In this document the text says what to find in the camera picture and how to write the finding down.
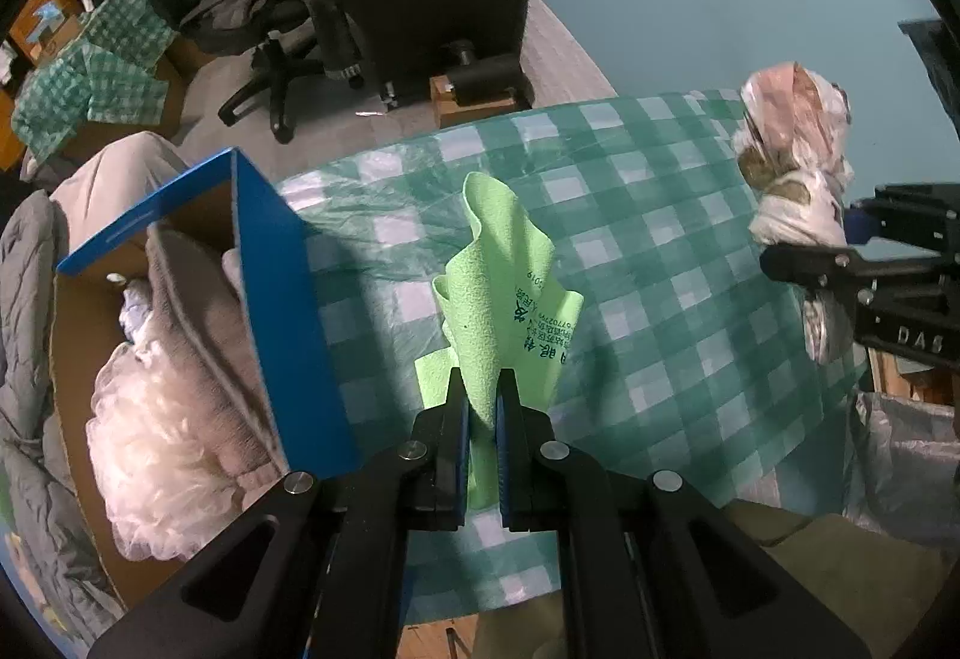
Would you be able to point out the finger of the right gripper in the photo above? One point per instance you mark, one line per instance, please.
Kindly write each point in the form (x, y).
(920, 215)
(849, 277)

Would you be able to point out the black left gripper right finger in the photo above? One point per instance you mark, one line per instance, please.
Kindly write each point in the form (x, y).
(543, 483)

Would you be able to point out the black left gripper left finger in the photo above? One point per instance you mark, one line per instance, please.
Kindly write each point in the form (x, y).
(421, 483)

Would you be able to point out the pink white plastic bag bundle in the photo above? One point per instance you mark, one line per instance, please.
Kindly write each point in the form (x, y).
(791, 149)

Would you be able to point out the light green microfiber cloth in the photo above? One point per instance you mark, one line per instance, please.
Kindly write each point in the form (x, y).
(502, 309)

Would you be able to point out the silver plastic bag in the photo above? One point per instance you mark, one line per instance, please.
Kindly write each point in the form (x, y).
(901, 469)

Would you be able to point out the green checkered tablecloth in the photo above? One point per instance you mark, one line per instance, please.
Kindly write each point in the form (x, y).
(684, 356)

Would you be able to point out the grey folded towel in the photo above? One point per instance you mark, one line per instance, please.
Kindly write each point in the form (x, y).
(198, 320)

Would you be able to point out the blue cardboard box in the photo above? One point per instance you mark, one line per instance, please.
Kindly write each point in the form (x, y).
(224, 202)

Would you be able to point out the grey blanket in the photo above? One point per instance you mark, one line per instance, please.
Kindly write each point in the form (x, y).
(45, 542)

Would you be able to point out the small wooden block stand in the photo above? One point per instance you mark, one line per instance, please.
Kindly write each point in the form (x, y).
(479, 88)

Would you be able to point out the black office chair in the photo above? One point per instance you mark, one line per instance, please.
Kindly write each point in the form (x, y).
(288, 40)

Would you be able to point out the green checkered cloth on box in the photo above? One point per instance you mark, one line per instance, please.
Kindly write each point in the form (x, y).
(108, 73)

